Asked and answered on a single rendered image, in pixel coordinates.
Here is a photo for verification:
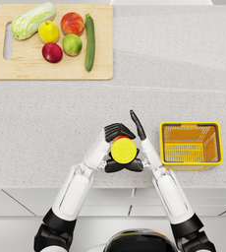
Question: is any red chip can yellow lid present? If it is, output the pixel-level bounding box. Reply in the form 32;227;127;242
110;135;139;165

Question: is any yellow slatted basket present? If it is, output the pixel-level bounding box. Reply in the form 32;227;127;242
159;121;224;171

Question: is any dark round robot body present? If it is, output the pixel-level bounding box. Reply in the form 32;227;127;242
102;228;180;252

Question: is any green cucumber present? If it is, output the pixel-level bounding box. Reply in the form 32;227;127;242
84;13;96;73

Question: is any wooden cutting board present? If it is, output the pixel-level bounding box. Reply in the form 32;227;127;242
0;3;114;82

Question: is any dark red apple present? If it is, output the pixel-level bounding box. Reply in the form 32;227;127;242
41;41;64;64

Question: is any green apple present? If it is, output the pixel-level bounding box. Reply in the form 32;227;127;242
62;33;84;57

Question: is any yellow lemon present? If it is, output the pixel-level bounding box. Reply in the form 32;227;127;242
37;20;61;45

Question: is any green napa cabbage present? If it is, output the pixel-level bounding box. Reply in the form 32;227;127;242
10;1;57;41

